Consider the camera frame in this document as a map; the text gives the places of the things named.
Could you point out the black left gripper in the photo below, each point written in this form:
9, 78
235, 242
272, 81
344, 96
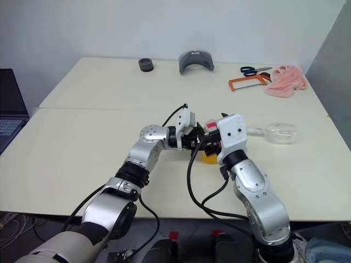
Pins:
190, 141

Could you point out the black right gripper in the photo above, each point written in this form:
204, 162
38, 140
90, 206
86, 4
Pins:
213, 138

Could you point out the clear bottle with orange drink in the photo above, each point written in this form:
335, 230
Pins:
211, 125

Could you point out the clear wine glass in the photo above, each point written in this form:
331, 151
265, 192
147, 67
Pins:
282, 134

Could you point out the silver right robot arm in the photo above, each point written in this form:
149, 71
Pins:
255, 186

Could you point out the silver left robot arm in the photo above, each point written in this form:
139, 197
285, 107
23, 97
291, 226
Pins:
148, 153

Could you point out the orange hacksaw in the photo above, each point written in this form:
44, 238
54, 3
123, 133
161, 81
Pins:
233, 82

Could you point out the grey curved headrest pad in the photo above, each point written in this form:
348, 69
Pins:
196, 58

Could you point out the black round cap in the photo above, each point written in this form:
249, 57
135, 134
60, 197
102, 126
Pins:
146, 65

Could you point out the pink towel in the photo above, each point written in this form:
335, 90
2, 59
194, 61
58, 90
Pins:
285, 82

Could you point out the red tag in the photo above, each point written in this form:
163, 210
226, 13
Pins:
217, 233
174, 235

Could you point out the dark rounded shape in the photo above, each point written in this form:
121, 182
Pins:
161, 252
233, 249

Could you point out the small black box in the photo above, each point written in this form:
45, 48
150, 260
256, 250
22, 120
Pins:
119, 257

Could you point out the blue cloth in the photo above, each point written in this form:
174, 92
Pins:
329, 252

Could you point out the dark laptop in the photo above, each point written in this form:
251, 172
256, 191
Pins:
11, 109

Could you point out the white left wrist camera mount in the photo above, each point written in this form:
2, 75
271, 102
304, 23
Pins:
183, 120

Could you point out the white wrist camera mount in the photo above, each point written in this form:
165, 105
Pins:
233, 131
183, 120

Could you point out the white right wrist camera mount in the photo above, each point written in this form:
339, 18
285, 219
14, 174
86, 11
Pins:
233, 131

